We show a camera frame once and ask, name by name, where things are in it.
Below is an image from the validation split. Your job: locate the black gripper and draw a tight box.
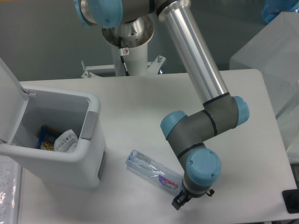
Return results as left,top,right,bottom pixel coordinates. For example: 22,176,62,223
171,187,214,210

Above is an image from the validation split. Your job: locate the white plastic wrapper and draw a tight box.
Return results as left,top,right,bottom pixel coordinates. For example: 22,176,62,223
54,129,78,153

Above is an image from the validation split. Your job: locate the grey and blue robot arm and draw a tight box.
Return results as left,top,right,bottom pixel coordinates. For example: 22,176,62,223
73,0,249,210

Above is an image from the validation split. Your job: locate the white trash can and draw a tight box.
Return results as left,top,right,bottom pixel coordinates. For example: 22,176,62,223
0,62,106,188

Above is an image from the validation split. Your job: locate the clear crushed plastic bottle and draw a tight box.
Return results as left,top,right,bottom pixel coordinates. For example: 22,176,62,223
126,150,183,196

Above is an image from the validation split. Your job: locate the black device at edge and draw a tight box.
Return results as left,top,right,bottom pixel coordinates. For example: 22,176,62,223
282,189,299,214

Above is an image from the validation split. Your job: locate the blue snack packet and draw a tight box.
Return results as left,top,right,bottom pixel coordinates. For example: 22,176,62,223
38,125,62,151

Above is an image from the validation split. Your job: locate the translucent white box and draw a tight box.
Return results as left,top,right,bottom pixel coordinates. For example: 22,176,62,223
229,12,299,149

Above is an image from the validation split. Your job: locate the blue object top right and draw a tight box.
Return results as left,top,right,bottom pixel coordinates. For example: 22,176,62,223
261,0,299,24

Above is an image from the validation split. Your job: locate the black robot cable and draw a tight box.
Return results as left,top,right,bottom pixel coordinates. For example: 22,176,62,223
117,36,130,77

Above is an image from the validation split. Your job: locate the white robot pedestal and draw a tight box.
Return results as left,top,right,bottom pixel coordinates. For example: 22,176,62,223
81,16,166,78

